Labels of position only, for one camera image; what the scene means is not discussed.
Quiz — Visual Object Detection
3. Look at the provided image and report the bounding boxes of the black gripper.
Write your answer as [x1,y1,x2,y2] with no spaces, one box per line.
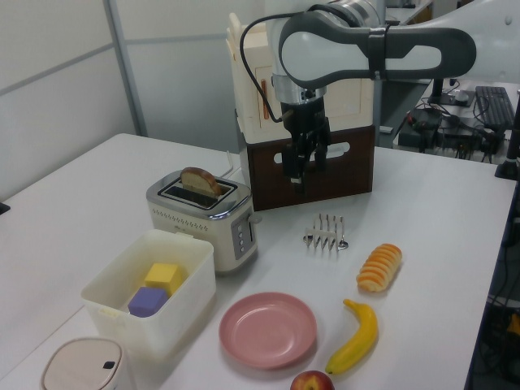
[280,98,332,196]

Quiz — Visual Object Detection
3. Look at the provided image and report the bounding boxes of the cream and chrome toaster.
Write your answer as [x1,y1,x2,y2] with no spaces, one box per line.
[145,170,264,278]

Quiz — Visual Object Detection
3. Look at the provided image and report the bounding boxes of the dark brown wooden crate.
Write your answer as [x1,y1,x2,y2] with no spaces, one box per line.
[245,123,376,213]

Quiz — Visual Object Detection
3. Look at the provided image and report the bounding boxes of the silver metal toast rack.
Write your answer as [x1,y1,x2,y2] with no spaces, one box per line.
[303,212,352,253]

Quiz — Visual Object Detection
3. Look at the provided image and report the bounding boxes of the cream toy kitchen cabinet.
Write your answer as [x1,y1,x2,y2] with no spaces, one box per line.
[224,12,375,146]

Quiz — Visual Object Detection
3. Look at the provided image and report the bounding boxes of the brown bread slice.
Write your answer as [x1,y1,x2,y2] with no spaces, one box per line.
[180,166,223,198]

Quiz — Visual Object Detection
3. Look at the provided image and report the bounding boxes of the orange striped bread roll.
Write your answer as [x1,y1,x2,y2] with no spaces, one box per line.
[356,242,404,294]

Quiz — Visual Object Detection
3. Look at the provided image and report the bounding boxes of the black monitor stand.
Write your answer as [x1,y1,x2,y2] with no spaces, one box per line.
[427,77,476,108]

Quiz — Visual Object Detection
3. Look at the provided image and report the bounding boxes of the pink plate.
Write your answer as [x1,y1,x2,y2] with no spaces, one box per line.
[219,291,319,371]

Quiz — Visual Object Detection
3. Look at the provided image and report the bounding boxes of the yellow banana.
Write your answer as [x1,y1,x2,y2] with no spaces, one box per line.
[324,298,379,376]

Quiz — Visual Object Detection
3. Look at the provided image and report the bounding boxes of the yellow cube block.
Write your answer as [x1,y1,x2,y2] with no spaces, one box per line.
[143,262,183,294]

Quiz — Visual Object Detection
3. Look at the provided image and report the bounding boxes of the black keyboard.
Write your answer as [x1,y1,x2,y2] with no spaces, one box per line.
[472,85,514,132]

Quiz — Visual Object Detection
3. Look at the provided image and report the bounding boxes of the white plastic storage box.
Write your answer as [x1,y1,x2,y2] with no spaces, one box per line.
[80,228,217,359]

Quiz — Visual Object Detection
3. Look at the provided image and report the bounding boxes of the purple cube block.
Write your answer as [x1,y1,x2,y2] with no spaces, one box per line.
[127,286,169,319]

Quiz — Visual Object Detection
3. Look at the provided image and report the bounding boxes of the red apple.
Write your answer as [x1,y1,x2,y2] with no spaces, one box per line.
[289,370,336,390]

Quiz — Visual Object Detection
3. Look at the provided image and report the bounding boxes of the white lidded bin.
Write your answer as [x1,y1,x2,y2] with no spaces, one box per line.
[38,336,136,390]

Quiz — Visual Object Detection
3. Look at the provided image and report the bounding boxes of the white toaster power cord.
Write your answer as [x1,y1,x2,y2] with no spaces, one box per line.
[220,150,245,180]

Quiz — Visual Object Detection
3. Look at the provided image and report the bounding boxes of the black electronics box with cables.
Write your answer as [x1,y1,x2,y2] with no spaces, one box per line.
[396,103,505,164]

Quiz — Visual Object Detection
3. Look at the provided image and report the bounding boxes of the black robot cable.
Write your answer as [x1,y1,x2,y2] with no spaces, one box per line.
[239,13,294,123]

